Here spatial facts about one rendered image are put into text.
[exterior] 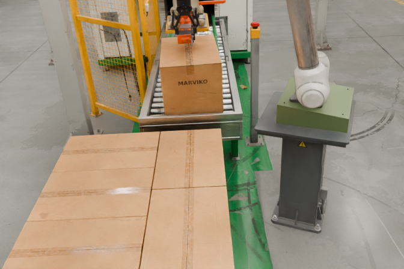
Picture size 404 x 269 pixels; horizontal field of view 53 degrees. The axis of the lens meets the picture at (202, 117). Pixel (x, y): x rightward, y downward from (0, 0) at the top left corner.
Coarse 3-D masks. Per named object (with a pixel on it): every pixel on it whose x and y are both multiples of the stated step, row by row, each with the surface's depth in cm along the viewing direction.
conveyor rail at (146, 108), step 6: (162, 30) 448; (162, 36) 429; (156, 54) 382; (156, 66) 356; (156, 72) 345; (150, 78) 333; (156, 78) 342; (150, 84) 323; (150, 90) 313; (150, 96) 304; (144, 102) 295; (150, 102) 300; (144, 108) 287; (150, 108) 298; (144, 114) 279; (150, 114) 296
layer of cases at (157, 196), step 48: (96, 144) 258; (144, 144) 255; (192, 144) 252; (48, 192) 219; (96, 192) 216; (144, 192) 214; (192, 192) 212; (48, 240) 188; (96, 240) 186; (144, 240) 184; (192, 240) 183
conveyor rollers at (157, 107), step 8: (200, 32) 450; (208, 32) 450; (216, 32) 450; (224, 64) 364; (224, 72) 348; (160, 80) 341; (224, 80) 333; (160, 88) 326; (224, 88) 325; (160, 96) 317; (224, 96) 309; (152, 104) 302; (160, 104) 302; (224, 104) 301; (152, 112) 294; (160, 112) 294
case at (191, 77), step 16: (176, 48) 288; (192, 48) 286; (208, 48) 285; (160, 64) 263; (176, 64) 261; (192, 64) 260; (208, 64) 260; (176, 80) 264; (192, 80) 264; (208, 80) 265; (176, 96) 269; (192, 96) 270; (208, 96) 271; (176, 112) 275; (192, 112) 276; (208, 112) 276
